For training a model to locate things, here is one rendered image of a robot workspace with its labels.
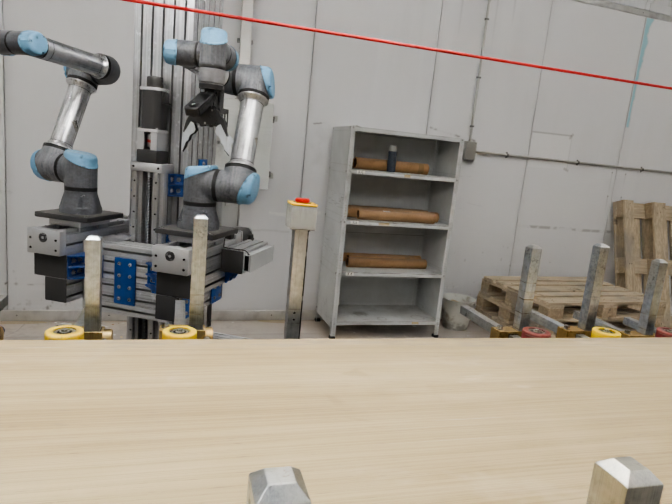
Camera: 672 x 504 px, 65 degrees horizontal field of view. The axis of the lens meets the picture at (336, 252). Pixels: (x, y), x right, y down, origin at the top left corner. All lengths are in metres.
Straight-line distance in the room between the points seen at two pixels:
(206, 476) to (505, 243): 4.39
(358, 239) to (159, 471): 3.63
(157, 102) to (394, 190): 2.61
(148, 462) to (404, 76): 3.89
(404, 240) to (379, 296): 0.52
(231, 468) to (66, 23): 3.58
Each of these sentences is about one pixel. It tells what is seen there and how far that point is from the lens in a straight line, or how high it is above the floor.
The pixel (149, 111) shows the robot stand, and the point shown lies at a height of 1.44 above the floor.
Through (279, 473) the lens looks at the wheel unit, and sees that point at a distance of 0.37.
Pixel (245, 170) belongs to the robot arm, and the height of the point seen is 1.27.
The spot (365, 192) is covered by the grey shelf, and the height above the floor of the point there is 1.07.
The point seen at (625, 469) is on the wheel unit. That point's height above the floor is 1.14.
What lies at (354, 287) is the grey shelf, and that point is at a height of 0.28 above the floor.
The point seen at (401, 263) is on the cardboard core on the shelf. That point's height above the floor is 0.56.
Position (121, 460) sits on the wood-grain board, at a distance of 0.87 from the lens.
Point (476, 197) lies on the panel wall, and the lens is 4.76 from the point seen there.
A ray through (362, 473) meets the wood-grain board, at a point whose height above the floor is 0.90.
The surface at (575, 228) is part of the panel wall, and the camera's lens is 5.45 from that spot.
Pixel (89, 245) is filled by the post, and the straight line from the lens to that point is 1.42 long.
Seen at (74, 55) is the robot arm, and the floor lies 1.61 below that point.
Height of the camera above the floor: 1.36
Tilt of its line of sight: 11 degrees down
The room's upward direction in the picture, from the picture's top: 6 degrees clockwise
